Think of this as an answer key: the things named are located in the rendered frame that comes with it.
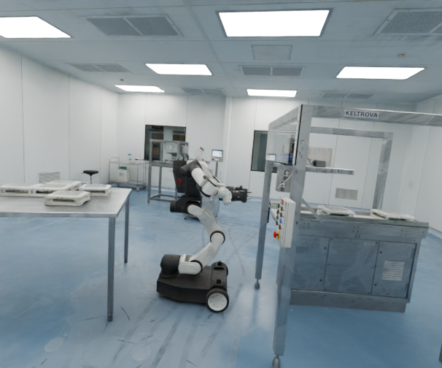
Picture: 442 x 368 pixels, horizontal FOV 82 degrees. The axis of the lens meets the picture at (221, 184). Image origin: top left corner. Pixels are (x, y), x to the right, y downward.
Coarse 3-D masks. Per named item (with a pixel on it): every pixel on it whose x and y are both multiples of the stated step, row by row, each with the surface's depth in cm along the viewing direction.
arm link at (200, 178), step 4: (196, 168) 199; (192, 172) 199; (196, 172) 195; (200, 172) 194; (196, 176) 193; (200, 176) 191; (204, 176) 189; (196, 180) 192; (200, 180) 188; (204, 180) 188; (208, 180) 186; (212, 180) 187; (196, 184) 191; (200, 184) 188; (212, 184) 186; (216, 184) 187; (200, 188) 188; (200, 192) 189
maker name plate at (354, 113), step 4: (344, 112) 143; (348, 112) 143; (352, 112) 143; (356, 112) 143; (360, 112) 143; (364, 112) 143; (368, 112) 143; (372, 112) 143; (376, 112) 143; (344, 116) 143; (348, 116) 143; (352, 116) 143; (356, 116) 143; (360, 116) 143; (364, 116) 143; (368, 116) 143; (372, 116) 143; (376, 116) 143
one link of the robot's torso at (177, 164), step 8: (176, 160) 223; (184, 160) 216; (192, 160) 239; (200, 160) 227; (176, 168) 221; (208, 168) 235; (176, 176) 222; (184, 176) 222; (176, 184) 223; (184, 184) 222; (192, 184) 221; (184, 192) 225; (192, 192) 223
